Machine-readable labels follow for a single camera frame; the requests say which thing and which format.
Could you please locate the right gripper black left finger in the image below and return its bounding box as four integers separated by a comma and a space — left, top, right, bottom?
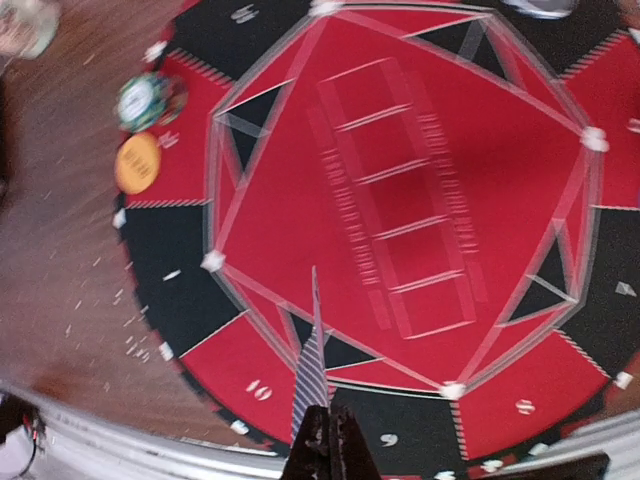
282, 406, 331, 480

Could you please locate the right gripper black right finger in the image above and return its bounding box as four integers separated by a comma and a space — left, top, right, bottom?
329, 407, 381, 480

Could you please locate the orange big blind button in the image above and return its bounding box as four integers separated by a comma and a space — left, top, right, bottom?
115, 132, 161, 195

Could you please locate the stack of poker chips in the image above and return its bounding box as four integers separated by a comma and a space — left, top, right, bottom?
115, 72, 189, 133

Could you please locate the black dealer button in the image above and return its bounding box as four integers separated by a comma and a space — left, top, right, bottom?
503, 0, 579, 20

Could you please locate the red black poker mat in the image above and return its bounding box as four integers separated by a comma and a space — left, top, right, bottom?
114, 1, 639, 479

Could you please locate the white floral ceramic mug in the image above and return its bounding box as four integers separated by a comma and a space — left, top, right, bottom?
1, 0, 61, 60

